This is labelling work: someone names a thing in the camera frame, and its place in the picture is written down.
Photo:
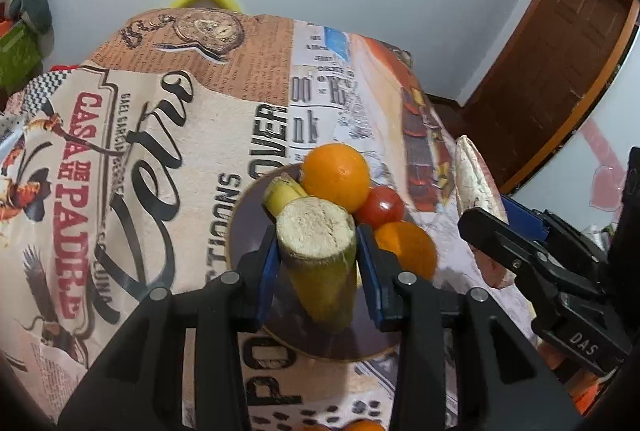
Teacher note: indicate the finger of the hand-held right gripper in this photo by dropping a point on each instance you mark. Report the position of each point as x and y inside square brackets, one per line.
[525, 213]
[495, 236]

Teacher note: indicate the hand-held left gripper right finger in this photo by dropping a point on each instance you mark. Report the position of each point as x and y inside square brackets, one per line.
[369, 273]

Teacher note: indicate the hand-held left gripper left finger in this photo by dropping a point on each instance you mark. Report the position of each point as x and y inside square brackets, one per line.
[267, 268]

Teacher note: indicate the dark purple plate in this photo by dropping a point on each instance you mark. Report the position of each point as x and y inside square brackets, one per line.
[250, 231]

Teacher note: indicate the medium orange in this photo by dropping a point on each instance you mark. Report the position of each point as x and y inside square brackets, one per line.
[407, 247]

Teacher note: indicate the red tomato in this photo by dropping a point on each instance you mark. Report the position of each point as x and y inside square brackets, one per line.
[382, 208]

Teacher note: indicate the large orange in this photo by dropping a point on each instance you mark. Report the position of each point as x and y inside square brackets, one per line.
[336, 176]

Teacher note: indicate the wardrobe door with hearts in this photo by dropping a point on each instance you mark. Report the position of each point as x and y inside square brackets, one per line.
[585, 151]

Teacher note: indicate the brown wooden door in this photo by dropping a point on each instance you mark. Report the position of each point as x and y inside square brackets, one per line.
[560, 71]

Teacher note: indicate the small tangerine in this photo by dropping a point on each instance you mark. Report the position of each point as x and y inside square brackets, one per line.
[361, 426]

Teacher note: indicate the checkered cloth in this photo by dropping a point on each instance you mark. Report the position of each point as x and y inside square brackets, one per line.
[45, 86]

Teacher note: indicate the green patterned bag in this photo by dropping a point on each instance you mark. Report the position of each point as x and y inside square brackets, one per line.
[17, 56]

